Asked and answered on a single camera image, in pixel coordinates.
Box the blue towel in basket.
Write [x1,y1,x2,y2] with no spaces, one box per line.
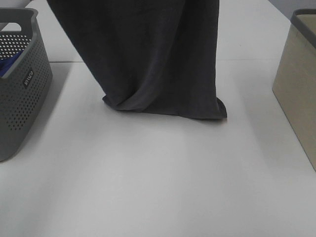
[0,50,24,78]

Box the beige fabric storage bin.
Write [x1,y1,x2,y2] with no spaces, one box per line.
[272,8,316,167]

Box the dark grey towel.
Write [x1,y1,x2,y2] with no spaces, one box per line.
[48,0,227,119]

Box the grey perforated plastic basket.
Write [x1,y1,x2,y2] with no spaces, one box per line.
[0,7,52,161]

